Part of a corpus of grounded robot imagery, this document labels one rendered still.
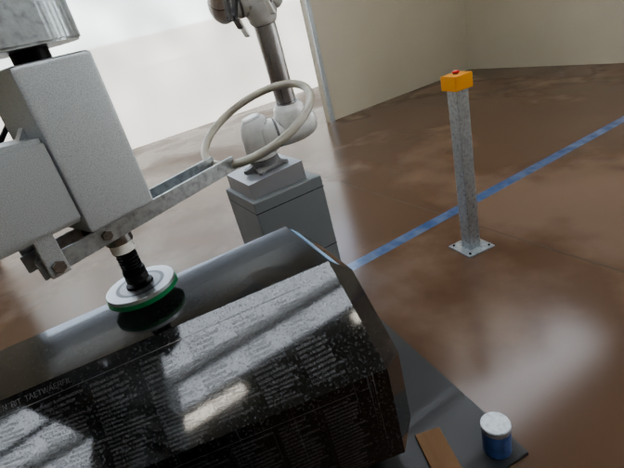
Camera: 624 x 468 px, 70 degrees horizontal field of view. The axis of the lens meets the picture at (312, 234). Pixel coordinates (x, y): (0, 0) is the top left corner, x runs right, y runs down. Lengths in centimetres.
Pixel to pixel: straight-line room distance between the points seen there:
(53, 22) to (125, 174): 38
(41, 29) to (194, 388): 94
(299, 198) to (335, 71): 507
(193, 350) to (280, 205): 113
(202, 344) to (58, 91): 73
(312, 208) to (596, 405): 148
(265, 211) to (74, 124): 117
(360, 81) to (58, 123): 652
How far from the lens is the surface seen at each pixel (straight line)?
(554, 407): 207
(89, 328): 152
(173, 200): 145
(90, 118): 128
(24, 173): 123
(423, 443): 190
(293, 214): 230
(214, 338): 130
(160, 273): 151
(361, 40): 753
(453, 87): 260
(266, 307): 131
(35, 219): 124
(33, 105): 124
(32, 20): 127
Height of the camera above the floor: 154
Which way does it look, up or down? 25 degrees down
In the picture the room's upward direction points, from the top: 15 degrees counter-clockwise
